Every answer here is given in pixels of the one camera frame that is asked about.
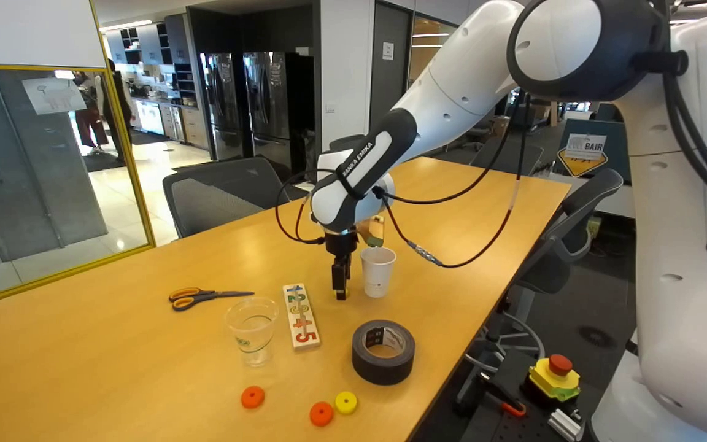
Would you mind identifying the white paper cup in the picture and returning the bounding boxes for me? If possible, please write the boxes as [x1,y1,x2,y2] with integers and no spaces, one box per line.
[360,247,397,299]

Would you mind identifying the wooden number puzzle board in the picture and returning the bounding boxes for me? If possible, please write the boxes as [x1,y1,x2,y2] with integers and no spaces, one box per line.
[283,283,321,351]

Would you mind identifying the roll of black tape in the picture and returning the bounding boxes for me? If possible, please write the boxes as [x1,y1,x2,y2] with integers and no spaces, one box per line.
[352,319,416,386]

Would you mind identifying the grey office chair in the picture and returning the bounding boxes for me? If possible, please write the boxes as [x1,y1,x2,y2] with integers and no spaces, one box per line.
[163,157,293,239]

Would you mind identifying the clear plastic cup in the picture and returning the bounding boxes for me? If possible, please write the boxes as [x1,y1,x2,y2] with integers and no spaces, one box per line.
[225,297,280,368]

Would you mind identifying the row of steel refrigerators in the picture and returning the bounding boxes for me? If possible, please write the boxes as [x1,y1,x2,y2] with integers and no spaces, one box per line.
[199,52,316,177]

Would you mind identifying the dark grey door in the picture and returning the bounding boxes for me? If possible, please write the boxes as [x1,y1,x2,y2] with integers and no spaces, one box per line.
[369,1,414,131]

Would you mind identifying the black office chair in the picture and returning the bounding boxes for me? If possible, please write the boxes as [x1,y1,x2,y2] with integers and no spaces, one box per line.
[455,169,625,406]

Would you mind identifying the black and orange clamp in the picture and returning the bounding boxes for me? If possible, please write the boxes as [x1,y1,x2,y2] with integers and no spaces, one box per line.
[480,373,528,419]

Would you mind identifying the kitchen cabinets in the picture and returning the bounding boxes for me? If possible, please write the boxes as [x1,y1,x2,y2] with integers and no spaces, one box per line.
[104,15,211,150]

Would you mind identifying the yellow emergency stop button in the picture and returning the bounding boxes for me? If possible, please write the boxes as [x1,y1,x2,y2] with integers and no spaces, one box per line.
[525,354,581,403]

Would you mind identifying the yellow diamond sign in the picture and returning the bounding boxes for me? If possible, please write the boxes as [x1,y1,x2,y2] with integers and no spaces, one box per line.
[557,133,609,178]

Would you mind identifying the person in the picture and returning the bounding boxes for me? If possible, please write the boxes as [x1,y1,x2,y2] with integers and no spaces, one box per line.
[103,58,134,164]
[71,71,110,155]

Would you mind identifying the yellow framed glass panel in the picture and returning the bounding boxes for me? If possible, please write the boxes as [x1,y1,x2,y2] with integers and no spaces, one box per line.
[0,61,157,312]

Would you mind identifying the paper note on glass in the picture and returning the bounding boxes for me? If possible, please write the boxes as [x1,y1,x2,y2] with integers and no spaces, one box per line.
[21,77,88,116]

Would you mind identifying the white board panel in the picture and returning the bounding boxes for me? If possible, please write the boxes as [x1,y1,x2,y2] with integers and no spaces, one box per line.
[0,0,107,69]

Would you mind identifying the orange handled scissors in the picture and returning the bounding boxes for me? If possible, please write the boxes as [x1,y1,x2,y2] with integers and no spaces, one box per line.
[168,287,255,312]

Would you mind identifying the silver metal bracket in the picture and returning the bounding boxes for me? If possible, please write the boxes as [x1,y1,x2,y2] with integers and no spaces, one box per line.
[547,409,585,442]

